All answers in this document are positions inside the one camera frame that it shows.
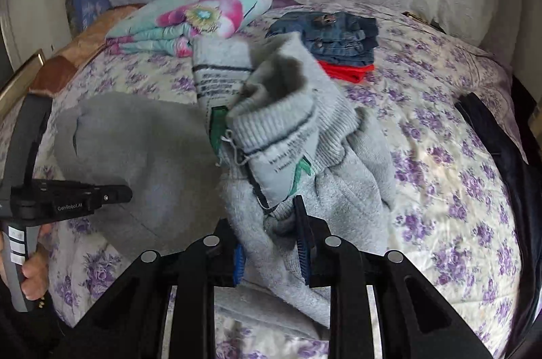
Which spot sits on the folded floral blanket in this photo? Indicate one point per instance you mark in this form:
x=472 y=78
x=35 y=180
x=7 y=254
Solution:
x=190 y=20

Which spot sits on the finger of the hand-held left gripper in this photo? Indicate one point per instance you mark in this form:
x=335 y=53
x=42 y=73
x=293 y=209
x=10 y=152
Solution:
x=112 y=196

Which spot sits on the grey fleece pants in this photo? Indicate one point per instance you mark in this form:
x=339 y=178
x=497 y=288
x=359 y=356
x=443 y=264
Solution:
x=148 y=155

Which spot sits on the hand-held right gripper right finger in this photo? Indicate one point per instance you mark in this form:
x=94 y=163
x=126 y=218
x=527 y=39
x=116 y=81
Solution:
x=302 y=249

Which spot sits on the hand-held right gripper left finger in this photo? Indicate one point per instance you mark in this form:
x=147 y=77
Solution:
x=238 y=263

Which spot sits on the folded blue jeans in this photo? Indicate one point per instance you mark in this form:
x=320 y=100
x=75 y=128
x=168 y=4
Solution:
x=334 y=32

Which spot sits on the person's left hand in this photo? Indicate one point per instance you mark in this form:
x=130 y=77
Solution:
x=38 y=270

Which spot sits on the purple floral bedspread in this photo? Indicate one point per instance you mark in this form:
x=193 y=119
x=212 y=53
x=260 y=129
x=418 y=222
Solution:
x=444 y=181

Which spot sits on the dark navy pants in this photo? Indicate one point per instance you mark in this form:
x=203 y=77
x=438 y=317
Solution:
x=504 y=147

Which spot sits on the orange brown blanket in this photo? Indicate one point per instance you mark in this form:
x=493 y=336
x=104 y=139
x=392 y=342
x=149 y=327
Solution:
x=84 y=45

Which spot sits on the folded red cloth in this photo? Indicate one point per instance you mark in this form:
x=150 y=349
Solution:
x=347 y=73

